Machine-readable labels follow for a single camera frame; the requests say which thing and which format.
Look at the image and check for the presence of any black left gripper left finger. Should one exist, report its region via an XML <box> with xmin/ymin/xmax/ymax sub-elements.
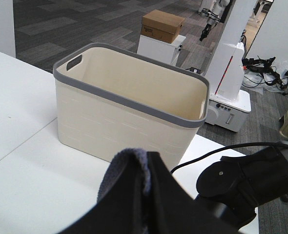
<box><xmin>61</xmin><ymin>159</ymin><xmax>149</xmax><ymax>234</ymax></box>

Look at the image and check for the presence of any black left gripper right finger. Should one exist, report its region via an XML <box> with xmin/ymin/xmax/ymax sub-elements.
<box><xmin>147</xmin><ymin>152</ymin><xmax>238</xmax><ymax>234</ymax></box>

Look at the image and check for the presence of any dark grey towel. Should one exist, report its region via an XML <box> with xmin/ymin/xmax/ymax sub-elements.
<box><xmin>97</xmin><ymin>148</ymin><xmax>151</xmax><ymax>203</ymax></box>

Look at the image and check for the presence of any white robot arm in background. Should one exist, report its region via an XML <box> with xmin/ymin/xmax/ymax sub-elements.
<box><xmin>199</xmin><ymin>0</ymin><xmax>233</xmax><ymax>41</ymax></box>

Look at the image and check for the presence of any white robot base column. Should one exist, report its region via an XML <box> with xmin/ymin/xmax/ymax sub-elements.
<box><xmin>203</xmin><ymin>0</ymin><xmax>256</xmax><ymax>132</ymax></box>

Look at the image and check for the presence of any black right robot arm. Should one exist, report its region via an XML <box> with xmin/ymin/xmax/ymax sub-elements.
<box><xmin>148</xmin><ymin>141</ymin><xmax>288</xmax><ymax>234</ymax></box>

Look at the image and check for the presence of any beige basket grey rim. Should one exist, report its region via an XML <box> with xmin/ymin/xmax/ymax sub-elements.
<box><xmin>53</xmin><ymin>43</ymin><xmax>210</xmax><ymax>168</ymax></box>

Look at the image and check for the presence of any brown cardboard box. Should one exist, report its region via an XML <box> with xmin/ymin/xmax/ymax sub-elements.
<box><xmin>141</xmin><ymin>10</ymin><xmax>185</xmax><ymax>43</ymax></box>

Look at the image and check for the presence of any white pedestal stand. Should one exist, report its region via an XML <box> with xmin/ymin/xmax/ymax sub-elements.
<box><xmin>137</xmin><ymin>35</ymin><xmax>186</xmax><ymax>66</ymax></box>

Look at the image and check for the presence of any black cable bundle on floor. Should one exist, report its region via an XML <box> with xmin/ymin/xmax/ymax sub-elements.
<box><xmin>241</xmin><ymin>56</ymin><xmax>288</xmax><ymax>99</ymax></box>

